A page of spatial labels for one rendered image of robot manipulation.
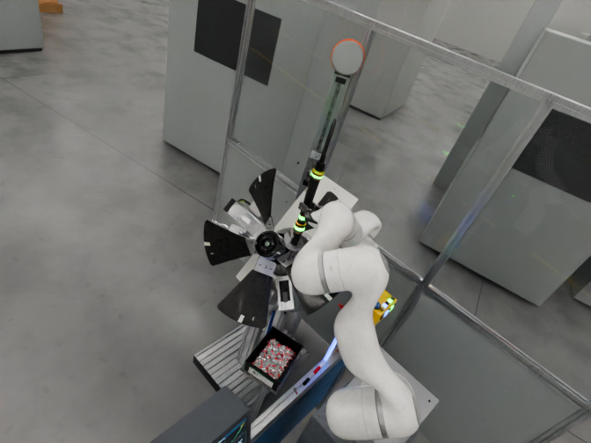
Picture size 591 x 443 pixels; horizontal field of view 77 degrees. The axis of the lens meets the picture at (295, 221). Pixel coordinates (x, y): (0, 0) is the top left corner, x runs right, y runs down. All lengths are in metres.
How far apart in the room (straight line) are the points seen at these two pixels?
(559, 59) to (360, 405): 3.14
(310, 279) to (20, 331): 2.26
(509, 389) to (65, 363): 2.44
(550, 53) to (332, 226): 2.96
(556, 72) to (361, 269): 3.03
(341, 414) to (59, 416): 1.80
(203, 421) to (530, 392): 1.63
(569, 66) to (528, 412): 2.51
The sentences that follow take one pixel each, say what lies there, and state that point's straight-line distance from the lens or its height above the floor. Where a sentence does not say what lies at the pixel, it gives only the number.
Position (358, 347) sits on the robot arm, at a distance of 0.92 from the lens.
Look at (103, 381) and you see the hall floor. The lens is 2.59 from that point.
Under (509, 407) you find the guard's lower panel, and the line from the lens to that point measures 2.37.
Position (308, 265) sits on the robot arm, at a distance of 0.87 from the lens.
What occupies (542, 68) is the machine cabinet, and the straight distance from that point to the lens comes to 3.67.
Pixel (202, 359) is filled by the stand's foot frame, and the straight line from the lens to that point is 2.56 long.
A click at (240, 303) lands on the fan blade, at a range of 1.64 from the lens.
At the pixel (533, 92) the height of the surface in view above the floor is 2.03.
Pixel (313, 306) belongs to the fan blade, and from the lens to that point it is 1.49.
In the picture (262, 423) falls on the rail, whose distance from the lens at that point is 1.55.
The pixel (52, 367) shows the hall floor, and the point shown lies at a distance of 2.69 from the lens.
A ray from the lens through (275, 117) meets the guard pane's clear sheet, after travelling 2.47.
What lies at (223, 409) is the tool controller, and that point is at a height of 1.24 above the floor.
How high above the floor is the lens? 2.25
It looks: 36 degrees down
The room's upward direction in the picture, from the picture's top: 18 degrees clockwise
